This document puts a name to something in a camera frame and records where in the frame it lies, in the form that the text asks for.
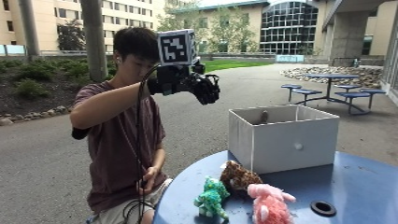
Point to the square concrete column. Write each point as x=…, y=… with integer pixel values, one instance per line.
x=348, y=35

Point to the bed of grey rocks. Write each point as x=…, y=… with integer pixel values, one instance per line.
x=336, y=74

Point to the glass front building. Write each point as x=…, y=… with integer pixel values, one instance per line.
x=288, y=28

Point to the blue picnic table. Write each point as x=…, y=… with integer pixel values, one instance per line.
x=332, y=77

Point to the pink plush toy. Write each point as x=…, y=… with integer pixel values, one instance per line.
x=269, y=203

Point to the the person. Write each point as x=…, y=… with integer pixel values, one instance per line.
x=116, y=140

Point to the green dinosaur plush toy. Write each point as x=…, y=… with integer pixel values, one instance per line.
x=212, y=197

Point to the green lawn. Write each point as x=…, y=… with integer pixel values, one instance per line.
x=232, y=64

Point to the grey round pillar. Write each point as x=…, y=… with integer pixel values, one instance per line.
x=95, y=40
x=28, y=28

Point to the beige building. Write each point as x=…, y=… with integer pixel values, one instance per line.
x=124, y=18

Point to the black wrist mount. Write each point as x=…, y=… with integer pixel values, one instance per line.
x=172, y=79

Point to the brown spotted plush toy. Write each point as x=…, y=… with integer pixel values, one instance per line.
x=240, y=178

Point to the white marker cube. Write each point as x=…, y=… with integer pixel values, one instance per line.
x=176, y=47

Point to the white square box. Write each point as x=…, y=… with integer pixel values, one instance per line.
x=291, y=143

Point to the bed of green shrubs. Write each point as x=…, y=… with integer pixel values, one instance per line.
x=38, y=74

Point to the blue round seat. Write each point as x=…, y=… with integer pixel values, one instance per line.
x=352, y=95
x=292, y=86
x=372, y=91
x=307, y=91

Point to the white earbud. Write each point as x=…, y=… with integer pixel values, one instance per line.
x=119, y=59

